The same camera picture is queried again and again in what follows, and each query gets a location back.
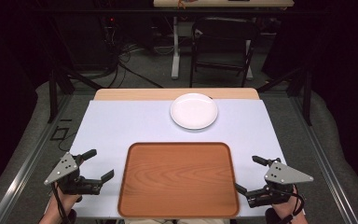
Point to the pale table mat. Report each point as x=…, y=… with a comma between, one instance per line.
x=121, y=124

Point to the dark curtain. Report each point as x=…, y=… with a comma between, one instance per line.
x=6, y=77
x=345, y=62

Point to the black folding chair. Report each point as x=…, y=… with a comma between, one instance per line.
x=223, y=29

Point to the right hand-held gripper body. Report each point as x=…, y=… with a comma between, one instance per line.
x=284, y=175

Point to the person's right hand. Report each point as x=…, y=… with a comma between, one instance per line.
x=284, y=209

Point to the black equipment rack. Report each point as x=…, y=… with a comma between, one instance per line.
x=112, y=34

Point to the small orange object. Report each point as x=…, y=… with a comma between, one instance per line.
x=181, y=4

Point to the white-legged wooden desk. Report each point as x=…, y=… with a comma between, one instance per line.
x=175, y=62

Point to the person's left hand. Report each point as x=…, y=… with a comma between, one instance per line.
x=70, y=200

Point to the light wooden table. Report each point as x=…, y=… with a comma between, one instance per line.
x=136, y=94

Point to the aluminium floor rail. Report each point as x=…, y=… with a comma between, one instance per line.
x=325, y=162
x=30, y=162

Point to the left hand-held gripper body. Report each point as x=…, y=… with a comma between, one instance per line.
x=64, y=168

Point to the black metal stand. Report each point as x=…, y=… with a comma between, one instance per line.
x=53, y=99
x=307, y=99

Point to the brown wooden tray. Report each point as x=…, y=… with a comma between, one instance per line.
x=178, y=180

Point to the white round plate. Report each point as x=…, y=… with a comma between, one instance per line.
x=194, y=111

